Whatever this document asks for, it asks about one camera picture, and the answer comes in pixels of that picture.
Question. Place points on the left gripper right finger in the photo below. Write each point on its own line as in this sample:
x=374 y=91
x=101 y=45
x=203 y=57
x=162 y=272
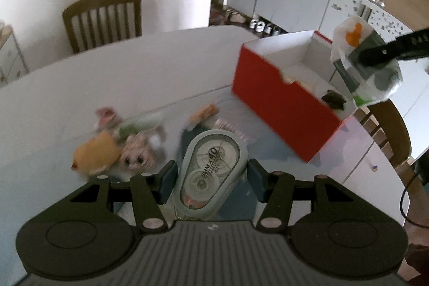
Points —
x=275 y=190

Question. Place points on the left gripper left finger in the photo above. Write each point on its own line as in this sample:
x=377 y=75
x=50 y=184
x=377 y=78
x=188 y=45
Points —
x=148 y=193

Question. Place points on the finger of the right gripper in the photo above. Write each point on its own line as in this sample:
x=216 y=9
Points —
x=404 y=48

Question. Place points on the yellow plush toy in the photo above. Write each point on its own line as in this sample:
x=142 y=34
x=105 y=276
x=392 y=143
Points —
x=96 y=155

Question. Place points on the white grey wipes packet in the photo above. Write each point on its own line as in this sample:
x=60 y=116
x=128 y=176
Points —
x=357 y=54

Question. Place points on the bagged toothpicks pack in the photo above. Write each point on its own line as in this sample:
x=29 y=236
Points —
x=200 y=115

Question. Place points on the dark speckled pouch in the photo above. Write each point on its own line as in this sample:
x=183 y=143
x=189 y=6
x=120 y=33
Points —
x=334 y=100

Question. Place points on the striped cat face plush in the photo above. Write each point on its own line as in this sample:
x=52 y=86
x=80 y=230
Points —
x=142 y=152

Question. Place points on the green white glue stick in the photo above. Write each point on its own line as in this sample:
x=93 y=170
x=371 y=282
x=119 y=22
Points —
x=137 y=126

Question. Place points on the red white small tube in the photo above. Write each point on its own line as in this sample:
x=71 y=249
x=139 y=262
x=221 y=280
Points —
x=107 y=118

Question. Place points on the brown chair beside box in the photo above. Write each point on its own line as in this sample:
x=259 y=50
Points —
x=390 y=122

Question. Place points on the red cardboard shoe box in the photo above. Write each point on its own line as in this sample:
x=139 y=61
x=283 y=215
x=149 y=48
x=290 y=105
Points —
x=283 y=78

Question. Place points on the white shoe pair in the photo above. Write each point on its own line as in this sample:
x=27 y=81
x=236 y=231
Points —
x=257 y=25

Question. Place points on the brown wooden slatted chair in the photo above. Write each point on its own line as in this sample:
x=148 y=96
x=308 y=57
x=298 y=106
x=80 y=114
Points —
x=93 y=23

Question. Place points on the white drawer sideboard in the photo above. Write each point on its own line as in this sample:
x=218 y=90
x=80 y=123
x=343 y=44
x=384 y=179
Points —
x=12 y=64

